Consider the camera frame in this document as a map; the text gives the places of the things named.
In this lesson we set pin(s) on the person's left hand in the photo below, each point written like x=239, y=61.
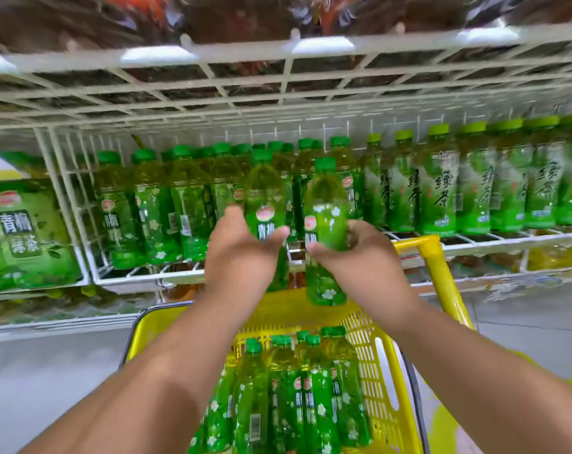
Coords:
x=234, y=269

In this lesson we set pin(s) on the person's right hand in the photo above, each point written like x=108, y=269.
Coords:
x=371, y=274

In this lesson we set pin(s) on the yellow shopping basket trolley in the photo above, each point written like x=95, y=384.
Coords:
x=295, y=312

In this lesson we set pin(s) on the row of flower-label green bottles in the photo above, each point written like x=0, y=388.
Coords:
x=153, y=217

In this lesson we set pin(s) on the green tea bottles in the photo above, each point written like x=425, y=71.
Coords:
x=314, y=397

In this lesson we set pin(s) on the person's left forearm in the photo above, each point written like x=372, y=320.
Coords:
x=139, y=387

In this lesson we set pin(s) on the person's right forearm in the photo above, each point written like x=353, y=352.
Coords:
x=494, y=387

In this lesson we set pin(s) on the row of white-label green bottles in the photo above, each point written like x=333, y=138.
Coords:
x=437, y=193

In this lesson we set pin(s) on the yellow cartoon floor sticker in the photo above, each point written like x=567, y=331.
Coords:
x=442, y=430

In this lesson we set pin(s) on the row of large green-label bottles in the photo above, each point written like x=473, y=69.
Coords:
x=21, y=231

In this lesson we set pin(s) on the row of orange-label tea bottles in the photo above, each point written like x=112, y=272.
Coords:
x=219, y=14

